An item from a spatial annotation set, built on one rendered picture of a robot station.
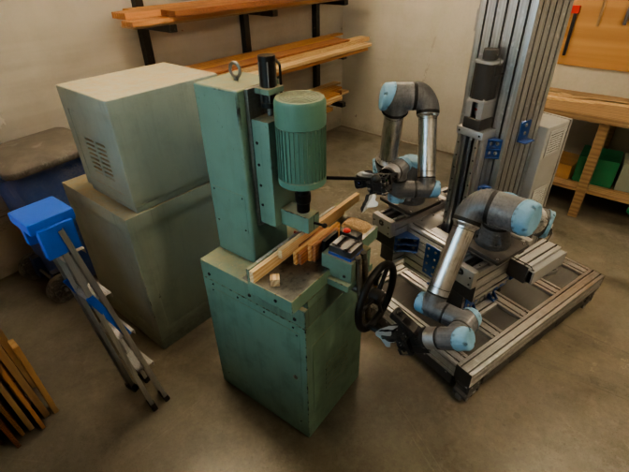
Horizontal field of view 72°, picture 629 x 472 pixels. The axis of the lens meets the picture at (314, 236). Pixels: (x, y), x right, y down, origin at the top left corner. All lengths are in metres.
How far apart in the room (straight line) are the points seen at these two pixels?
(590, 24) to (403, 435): 3.51
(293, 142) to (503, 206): 0.70
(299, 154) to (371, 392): 1.38
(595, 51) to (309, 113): 3.37
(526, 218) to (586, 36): 3.14
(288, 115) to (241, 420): 1.50
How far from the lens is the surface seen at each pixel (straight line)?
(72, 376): 2.79
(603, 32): 4.46
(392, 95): 1.89
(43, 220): 1.73
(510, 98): 2.01
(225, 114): 1.60
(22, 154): 2.99
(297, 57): 4.21
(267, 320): 1.80
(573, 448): 2.48
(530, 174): 2.32
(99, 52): 3.61
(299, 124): 1.43
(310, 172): 1.50
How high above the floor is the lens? 1.91
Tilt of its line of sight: 34 degrees down
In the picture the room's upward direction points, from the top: 1 degrees counter-clockwise
